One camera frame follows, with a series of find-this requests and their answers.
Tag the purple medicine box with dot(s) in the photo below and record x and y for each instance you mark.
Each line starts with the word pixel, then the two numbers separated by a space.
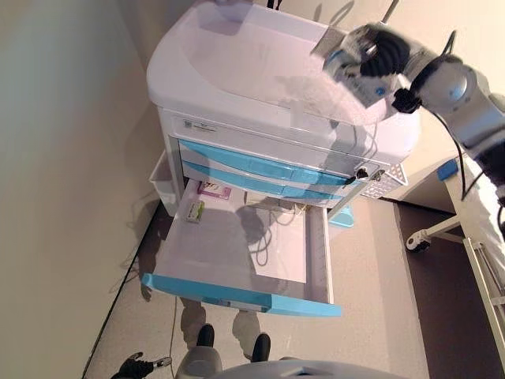
pixel 215 190

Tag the white medical cart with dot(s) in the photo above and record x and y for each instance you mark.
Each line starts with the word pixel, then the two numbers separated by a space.
pixel 236 59

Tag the white side bin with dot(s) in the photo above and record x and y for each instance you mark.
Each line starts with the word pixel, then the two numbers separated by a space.
pixel 161 185

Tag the white bed side rail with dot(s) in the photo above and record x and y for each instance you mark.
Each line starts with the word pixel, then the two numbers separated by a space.
pixel 485 284

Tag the black cart keys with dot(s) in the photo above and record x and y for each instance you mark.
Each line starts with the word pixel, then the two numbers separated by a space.
pixel 361 173

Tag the cart label sticker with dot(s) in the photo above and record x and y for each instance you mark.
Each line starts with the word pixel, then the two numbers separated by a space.
pixel 199 125

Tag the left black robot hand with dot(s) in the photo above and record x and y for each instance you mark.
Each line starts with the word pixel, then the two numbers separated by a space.
pixel 134 369

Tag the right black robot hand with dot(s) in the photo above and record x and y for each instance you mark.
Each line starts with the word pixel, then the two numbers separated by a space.
pixel 388 51

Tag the silver cart latch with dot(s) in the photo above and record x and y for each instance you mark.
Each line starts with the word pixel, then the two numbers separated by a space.
pixel 378 175

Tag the left grey robot leg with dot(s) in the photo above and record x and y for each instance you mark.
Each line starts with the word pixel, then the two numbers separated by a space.
pixel 199 361

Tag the right black robot foot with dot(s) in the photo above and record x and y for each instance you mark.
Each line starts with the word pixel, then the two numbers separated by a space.
pixel 260 347

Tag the bed caster wheel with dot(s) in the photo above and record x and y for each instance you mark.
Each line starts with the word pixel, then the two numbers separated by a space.
pixel 418 243

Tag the white perforated basket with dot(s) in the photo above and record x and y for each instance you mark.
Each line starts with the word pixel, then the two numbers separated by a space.
pixel 388 181

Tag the blue lid waste bin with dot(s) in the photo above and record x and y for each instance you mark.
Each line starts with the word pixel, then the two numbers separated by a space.
pixel 342 217

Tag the left black robot foot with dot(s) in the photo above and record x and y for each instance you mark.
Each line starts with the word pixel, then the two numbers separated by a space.
pixel 205 337

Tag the black robot foot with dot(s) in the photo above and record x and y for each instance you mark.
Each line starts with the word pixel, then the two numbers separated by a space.
pixel 260 347
pixel 205 337

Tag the blue bed corner bumper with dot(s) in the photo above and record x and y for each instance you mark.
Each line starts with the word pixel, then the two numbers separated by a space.
pixel 447 170

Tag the white bed mattress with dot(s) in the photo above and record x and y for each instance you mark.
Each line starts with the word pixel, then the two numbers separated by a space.
pixel 481 205

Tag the grey robot torso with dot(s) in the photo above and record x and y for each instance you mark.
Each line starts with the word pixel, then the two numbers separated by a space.
pixel 307 371

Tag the white blue medicine box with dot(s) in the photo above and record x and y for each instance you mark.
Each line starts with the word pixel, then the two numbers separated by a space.
pixel 367 88

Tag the white hospital bed frame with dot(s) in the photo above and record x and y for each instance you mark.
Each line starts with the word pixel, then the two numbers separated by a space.
pixel 442 225

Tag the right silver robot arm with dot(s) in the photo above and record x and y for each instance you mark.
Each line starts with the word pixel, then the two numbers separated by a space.
pixel 465 94

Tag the green white medicine box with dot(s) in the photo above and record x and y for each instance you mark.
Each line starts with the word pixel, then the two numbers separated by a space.
pixel 195 210

